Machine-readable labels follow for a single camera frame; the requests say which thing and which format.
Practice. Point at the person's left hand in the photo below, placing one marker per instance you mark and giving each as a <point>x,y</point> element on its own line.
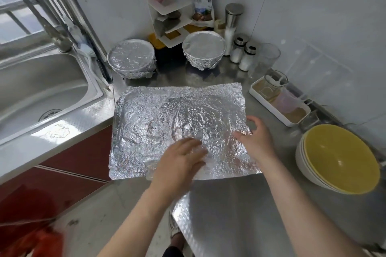
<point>175,169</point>

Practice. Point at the person's right hand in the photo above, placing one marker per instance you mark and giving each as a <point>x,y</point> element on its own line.
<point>259,144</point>

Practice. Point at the person's left thumb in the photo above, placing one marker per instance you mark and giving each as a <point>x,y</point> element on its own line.
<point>198,165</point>

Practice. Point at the person's right thumb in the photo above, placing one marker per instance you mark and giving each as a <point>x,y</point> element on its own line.
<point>241,137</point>

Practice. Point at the crinkled aluminium foil sheet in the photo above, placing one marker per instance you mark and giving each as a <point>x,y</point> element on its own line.
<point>156,121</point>

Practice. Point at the person's left forearm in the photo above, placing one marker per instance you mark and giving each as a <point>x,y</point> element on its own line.
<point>141,223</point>

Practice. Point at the person's right forearm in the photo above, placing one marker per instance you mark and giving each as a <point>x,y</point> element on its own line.
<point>301,211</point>

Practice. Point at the white rectangular tray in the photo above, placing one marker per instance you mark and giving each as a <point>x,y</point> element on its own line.
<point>265,103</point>

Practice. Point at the translucent pink plastic cup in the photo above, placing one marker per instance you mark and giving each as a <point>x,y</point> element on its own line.
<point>288,101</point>

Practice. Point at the clear glass jar with clasp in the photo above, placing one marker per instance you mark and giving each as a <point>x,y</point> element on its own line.
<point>273,85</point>

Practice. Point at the white bowl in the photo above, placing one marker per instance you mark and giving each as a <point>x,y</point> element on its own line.
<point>301,163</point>

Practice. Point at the person's shoe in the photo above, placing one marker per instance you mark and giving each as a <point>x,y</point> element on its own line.
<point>175,226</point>

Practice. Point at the small clear plastic box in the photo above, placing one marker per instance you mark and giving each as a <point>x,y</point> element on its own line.
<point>309,121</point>

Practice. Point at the small steel-lidded shaker jar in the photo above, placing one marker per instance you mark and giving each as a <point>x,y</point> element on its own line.
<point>248,58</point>
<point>238,49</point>

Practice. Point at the clear drinking glass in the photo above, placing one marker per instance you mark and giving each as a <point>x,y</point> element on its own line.
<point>267,58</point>

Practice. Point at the deep foil-wrapped bowl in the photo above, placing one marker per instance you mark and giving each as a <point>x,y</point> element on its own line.
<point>203,47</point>

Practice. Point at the yellow bowl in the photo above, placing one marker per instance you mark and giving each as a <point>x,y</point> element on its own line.
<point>340,160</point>

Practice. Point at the small cream bottle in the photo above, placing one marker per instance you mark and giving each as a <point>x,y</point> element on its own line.
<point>219,28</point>

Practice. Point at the tall steel-lidded glass jar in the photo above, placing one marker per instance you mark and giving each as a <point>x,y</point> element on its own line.
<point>232,22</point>

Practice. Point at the wide foil-covered bowl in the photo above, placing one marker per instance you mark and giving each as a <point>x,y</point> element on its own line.
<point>131,56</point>

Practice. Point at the dark packet on shelf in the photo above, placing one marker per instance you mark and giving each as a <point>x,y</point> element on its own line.
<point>167,23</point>

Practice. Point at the printed snack bag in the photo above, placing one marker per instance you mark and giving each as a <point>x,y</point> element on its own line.
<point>202,5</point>

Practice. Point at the red cabinet door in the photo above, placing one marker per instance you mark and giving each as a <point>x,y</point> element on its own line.
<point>60,175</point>

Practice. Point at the white corner shelf rack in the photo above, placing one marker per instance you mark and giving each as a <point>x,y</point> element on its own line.
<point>169,9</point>

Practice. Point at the stainless steel sink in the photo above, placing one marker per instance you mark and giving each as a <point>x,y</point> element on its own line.
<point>39,91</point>

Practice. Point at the red cloth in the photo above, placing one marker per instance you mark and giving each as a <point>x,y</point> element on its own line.
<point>33,243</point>

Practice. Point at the steel faucet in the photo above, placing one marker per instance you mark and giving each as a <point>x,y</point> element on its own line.
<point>51,29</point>

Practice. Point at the metal window frame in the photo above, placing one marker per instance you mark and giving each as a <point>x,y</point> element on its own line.
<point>18,9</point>

